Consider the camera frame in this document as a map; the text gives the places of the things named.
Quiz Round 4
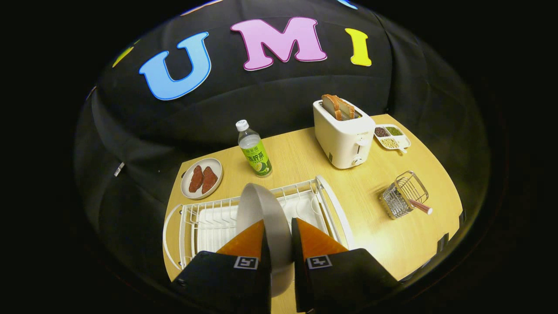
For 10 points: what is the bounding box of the green label drink bottle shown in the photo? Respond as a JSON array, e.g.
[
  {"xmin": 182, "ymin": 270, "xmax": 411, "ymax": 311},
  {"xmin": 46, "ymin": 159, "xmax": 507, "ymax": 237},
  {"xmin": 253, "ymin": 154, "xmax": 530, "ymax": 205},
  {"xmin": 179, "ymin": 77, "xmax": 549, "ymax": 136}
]
[{"xmin": 236, "ymin": 119, "xmax": 273, "ymax": 178}]

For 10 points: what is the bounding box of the white wire dish rack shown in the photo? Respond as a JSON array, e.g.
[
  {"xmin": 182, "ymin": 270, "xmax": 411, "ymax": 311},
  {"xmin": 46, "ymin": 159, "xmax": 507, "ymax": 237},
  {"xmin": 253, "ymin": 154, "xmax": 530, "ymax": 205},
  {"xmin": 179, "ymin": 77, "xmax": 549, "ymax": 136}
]
[{"xmin": 163, "ymin": 175, "xmax": 354, "ymax": 271}]

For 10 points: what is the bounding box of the metal wire basket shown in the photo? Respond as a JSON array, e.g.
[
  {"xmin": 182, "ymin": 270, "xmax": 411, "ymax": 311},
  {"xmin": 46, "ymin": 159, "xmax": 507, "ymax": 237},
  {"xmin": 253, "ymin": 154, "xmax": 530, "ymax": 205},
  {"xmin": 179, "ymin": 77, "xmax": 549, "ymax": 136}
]
[{"xmin": 379, "ymin": 171, "xmax": 429, "ymax": 220}]

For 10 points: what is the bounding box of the spoon with red-white handle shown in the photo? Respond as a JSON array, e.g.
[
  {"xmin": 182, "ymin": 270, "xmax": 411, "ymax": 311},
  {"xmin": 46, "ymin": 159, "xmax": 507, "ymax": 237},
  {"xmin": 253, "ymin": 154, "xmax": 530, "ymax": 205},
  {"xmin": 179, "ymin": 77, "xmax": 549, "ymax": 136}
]
[{"xmin": 408, "ymin": 198, "xmax": 433, "ymax": 215}]

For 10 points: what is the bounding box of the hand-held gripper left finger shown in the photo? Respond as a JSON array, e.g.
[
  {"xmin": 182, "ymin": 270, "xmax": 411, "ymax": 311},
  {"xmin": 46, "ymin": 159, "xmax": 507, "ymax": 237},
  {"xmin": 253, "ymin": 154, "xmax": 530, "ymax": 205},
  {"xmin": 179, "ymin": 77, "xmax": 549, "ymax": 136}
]
[{"xmin": 172, "ymin": 219, "xmax": 272, "ymax": 314}]

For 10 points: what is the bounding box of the large white plate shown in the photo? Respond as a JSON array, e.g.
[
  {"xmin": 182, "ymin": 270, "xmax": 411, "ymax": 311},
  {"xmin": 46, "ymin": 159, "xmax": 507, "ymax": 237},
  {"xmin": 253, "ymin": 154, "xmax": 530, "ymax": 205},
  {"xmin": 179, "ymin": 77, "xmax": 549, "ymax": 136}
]
[{"xmin": 236, "ymin": 183, "xmax": 293, "ymax": 298}]

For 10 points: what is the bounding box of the small white plate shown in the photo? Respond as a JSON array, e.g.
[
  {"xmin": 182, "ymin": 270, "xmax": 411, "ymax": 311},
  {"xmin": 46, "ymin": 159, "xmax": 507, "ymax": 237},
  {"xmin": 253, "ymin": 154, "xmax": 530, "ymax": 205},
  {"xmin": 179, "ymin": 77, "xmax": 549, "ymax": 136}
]
[{"xmin": 180, "ymin": 157, "xmax": 223, "ymax": 200}]

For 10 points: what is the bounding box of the white toaster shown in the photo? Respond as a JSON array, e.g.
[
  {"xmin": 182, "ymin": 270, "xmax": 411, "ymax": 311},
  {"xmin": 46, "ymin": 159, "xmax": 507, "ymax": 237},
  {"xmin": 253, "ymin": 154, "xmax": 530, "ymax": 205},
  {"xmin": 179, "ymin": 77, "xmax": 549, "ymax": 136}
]
[{"xmin": 313, "ymin": 99, "xmax": 376, "ymax": 170}]

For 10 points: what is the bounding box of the red meat piece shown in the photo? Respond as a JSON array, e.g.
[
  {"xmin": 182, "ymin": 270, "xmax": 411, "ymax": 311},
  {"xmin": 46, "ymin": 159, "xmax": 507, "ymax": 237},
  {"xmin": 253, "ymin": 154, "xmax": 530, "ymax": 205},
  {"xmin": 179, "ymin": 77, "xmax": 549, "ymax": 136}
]
[
  {"xmin": 201, "ymin": 166, "xmax": 218, "ymax": 195},
  {"xmin": 189, "ymin": 165, "xmax": 204, "ymax": 193}
]

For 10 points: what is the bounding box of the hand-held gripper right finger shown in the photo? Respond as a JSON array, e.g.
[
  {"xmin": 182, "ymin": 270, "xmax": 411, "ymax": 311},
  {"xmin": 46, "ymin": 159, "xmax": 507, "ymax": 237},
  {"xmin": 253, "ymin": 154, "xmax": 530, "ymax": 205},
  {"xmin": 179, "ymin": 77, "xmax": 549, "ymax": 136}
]
[{"xmin": 291, "ymin": 217, "xmax": 399, "ymax": 314}]

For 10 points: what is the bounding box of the white divided snack dish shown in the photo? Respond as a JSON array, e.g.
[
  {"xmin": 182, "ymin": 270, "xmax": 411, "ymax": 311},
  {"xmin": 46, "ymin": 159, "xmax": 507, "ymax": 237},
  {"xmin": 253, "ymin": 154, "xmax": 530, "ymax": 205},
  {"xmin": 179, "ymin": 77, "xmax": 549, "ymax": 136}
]
[{"xmin": 374, "ymin": 124, "xmax": 412, "ymax": 154}]

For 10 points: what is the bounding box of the toast bread slice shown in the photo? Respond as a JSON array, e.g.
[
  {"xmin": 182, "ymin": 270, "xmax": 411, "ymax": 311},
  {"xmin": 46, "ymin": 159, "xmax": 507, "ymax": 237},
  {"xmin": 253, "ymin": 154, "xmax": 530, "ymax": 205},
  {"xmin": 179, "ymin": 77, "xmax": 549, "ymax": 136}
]
[
  {"xmin": 338, "ymin": 98, "xmax": 356, "ymax": 119},
  {"xmin": 321, "ymin": 94, "xmax": 344, "ymax": 121}
]

